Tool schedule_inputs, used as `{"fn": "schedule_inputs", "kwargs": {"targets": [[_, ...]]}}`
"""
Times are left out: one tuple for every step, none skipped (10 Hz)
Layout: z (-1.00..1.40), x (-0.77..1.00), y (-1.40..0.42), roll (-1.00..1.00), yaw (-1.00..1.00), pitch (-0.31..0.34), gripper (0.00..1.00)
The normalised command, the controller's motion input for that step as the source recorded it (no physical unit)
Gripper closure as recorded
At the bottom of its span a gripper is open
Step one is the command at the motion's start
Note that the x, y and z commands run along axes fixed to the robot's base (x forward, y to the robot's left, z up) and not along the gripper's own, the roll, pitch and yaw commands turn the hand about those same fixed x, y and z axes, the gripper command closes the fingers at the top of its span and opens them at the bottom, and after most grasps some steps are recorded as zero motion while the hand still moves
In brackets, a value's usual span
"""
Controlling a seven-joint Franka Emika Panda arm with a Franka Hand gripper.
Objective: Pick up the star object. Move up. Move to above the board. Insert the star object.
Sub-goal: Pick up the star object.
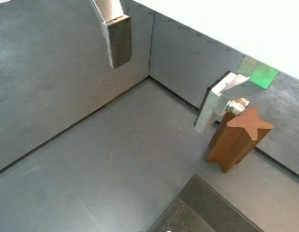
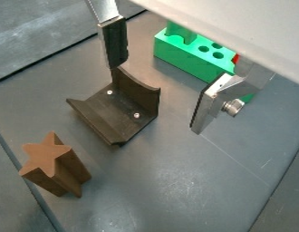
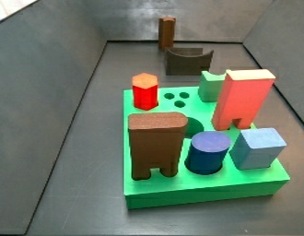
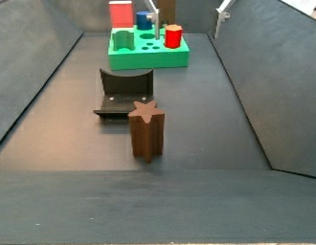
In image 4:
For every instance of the brown rectangular block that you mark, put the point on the brown rectangular block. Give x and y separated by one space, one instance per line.
166 7

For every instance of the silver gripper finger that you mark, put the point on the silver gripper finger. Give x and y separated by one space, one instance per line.
222 14
152 15

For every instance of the red hexagonal prism block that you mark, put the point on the red hexagonal prism block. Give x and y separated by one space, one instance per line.
172 36

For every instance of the green shape sorter board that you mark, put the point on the green shape sorter board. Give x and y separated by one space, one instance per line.
150 53

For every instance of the green arch block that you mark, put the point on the green arch block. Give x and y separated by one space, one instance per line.
123 40

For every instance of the black curved bracket stand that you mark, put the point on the black curved bracket stand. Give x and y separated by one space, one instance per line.
121 91

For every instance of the blue cylinder block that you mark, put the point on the blue cylinder block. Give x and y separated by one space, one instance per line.
143 21

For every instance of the brown star prism block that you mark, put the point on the brown star prism block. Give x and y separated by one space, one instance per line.
146 130

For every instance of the red rectangular block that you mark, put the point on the red rectangular block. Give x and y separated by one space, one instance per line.
120 11

